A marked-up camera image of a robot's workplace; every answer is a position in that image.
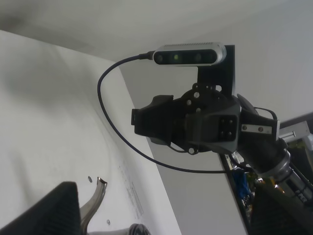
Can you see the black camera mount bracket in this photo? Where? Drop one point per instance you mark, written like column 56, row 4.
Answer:
column 222, row 74

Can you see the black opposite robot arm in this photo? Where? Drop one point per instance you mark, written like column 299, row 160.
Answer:
column 261, row 147

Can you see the silver depth camera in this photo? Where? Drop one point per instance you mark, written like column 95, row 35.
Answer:
column 190, row 54

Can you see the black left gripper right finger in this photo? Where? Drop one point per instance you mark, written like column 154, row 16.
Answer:
column 273, row 213

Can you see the stainless steel teapot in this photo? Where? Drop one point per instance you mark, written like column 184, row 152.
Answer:
column 89, row 209

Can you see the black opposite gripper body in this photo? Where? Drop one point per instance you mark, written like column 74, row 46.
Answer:
column 203, row 119

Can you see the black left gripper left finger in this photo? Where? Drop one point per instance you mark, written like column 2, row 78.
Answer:
column 57, row 213

